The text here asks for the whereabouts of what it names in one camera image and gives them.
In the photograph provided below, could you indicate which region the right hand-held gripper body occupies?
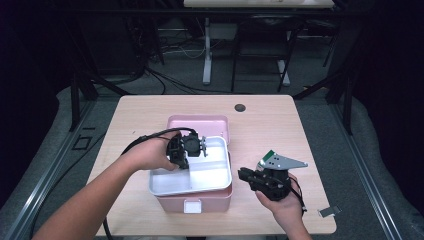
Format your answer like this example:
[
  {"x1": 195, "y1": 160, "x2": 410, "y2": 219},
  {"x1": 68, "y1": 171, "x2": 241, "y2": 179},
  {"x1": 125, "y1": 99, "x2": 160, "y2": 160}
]
[{"x1": 258, "y1": 154, "x2": 308, "y2": 202}]

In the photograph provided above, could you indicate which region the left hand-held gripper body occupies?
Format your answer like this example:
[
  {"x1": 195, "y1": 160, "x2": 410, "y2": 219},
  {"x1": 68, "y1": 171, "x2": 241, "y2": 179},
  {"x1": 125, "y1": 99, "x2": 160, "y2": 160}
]
[{"x1": 166, "y1": 132, "x2": 209, "y2": 164}]

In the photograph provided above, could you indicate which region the green medicine box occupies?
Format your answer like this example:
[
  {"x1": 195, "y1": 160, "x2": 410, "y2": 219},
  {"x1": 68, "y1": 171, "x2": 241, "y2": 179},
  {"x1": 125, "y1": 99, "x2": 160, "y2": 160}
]
[{"x1": 261, "y1": 149, "x2": 278, "y2": 162}]

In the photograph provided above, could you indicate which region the white divided tray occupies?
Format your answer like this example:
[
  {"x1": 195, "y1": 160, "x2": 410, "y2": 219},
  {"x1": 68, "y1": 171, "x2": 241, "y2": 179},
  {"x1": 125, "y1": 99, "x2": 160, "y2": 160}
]
[{"x1": 148, "y1": 135, "x2": 233, "y2": 197}]

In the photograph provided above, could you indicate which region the pink storage box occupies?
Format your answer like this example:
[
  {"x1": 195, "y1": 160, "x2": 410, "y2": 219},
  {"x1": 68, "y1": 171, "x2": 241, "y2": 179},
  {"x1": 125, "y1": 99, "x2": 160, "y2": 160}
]
[{"x1": 154, "y1": 114, "x2": 234, "y2": 214}]

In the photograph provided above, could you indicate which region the person's right hand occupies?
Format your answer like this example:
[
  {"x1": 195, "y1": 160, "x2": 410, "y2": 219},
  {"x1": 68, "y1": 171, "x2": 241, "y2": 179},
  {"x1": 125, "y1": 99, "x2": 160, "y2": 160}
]
[{"x1": 255, "y1": 178, "x2": 306, "y2": 231}]

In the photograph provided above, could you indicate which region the person's left hand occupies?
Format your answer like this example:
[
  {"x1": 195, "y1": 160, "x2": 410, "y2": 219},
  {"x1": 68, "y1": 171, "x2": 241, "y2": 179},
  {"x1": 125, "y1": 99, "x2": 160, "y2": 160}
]
[{"x1": 121, "y1": 131, "x2": 181, "y2": 172}]

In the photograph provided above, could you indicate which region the grey metal table clip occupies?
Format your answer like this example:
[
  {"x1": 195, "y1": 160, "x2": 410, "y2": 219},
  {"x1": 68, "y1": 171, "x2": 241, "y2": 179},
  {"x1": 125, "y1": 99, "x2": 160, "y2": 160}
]
[{"x1": 318, "y1": 205, "x2": 342, "y2": 218}]

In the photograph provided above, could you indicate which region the white standing desk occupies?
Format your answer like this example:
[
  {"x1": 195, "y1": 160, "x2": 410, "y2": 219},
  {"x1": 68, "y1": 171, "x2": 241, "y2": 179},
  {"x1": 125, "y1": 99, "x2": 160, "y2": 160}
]
[{"x1": 183, "y1": 0, "x2": 335, "y2": 86}]

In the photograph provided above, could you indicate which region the black metal stand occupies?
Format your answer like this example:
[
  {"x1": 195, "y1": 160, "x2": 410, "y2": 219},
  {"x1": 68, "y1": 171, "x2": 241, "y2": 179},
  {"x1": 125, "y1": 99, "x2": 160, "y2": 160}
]
[
  {"x1": 66, "y1": 16, "x2": 136, "y2": 133},
  {"x1": 293, "y1": 9, "x2": 369, "y2": 136}
]

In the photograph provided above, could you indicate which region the black chair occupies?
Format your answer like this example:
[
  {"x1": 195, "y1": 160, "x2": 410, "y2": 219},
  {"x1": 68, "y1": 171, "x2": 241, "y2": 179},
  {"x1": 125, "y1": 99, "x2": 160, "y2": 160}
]
[{"x1": 230, "y1": 14, "x2": 304, "y2": 94}]

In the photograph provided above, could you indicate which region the right hand-held gripper cable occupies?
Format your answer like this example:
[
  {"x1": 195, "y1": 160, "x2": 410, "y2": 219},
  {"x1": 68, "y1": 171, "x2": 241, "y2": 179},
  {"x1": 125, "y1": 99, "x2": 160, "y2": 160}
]
[{"x1": 288, "y1": 176, "x2": 308, "y2": 215}]

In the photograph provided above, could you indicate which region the hand-held gripper cable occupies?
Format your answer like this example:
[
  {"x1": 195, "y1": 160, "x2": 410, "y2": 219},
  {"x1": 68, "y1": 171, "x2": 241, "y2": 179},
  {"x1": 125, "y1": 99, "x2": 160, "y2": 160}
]
[
  {"x1": 288, "y1": 176, "x2": 308, "y2": 215},
  {"x1": 102, "y1": 127, "x2": 198, "y2": 240}
]

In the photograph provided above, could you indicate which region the left hand-held gripper cable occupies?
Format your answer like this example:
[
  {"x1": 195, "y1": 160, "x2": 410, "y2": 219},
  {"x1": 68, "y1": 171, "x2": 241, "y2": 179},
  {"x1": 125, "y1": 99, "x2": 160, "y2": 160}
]
[{"x1": 102, "y1": 127, "x2": 198, "y2": 240}]

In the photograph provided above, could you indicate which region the black thin floor cable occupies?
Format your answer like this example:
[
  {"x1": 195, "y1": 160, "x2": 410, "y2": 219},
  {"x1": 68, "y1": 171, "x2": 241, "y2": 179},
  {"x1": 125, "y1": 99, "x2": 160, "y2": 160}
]
[{"x1": 29, "y1": 132, "x2": 107, "y2": 240}]

